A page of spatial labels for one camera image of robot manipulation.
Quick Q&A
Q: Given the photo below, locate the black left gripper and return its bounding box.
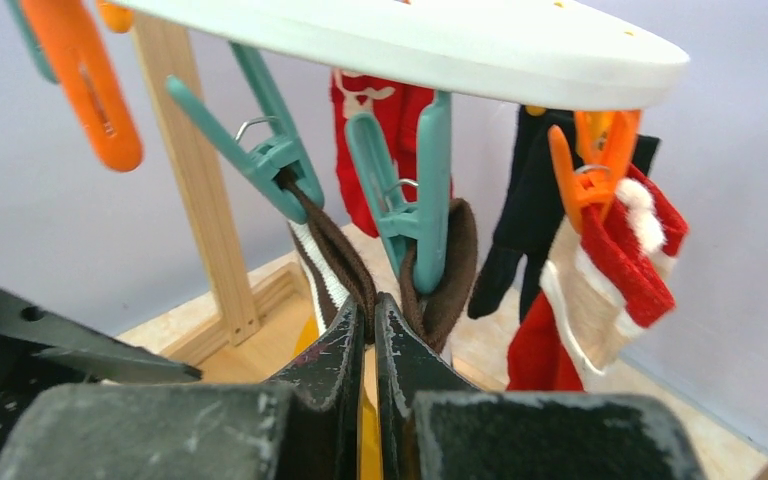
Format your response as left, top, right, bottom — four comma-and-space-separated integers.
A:
0, 289, 202, 452

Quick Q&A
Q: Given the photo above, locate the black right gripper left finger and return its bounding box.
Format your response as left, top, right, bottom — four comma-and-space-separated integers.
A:
0, 300, 364, 479

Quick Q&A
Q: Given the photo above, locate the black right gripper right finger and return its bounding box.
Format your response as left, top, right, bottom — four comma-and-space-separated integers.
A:
375, 293, 705, 480

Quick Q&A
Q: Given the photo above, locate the mustard sock striped cuff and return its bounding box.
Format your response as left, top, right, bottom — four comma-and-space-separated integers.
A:
277, 168, 479, 480

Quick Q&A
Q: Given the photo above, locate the white round clip hanger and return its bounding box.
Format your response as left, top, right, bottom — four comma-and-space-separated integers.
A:
131, 0, 690, 111

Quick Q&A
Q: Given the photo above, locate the wooden hanger stand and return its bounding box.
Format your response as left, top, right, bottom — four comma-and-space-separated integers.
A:
126, 13, 768, 479

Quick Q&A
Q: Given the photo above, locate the teal clip centre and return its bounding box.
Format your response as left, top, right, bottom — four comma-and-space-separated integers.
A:
362, 91, 452, 294

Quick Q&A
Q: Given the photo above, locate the teal clip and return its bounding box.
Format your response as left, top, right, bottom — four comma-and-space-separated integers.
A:
165, 42, 324, 224
362, 91, 452, 294

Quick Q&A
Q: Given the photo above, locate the large orange clip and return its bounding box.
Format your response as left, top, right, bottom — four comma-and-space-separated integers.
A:
8, 1, 143, 172

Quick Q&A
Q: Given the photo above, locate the teal clip left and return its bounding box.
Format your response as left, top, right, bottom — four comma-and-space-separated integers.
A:
165, 42, 324, 224

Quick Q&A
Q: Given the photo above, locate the small orange clip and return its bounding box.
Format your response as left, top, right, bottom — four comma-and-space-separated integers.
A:
547, 110, 642, 232

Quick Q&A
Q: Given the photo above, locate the red santa sock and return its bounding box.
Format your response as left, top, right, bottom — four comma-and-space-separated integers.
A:
507, 167, 688, 391

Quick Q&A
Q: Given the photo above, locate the black hanging sock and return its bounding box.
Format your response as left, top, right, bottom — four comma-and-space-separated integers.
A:
467, 104, 662, 324

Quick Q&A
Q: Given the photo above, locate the red bear sock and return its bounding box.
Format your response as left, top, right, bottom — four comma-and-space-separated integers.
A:
330, 68, 435, 238

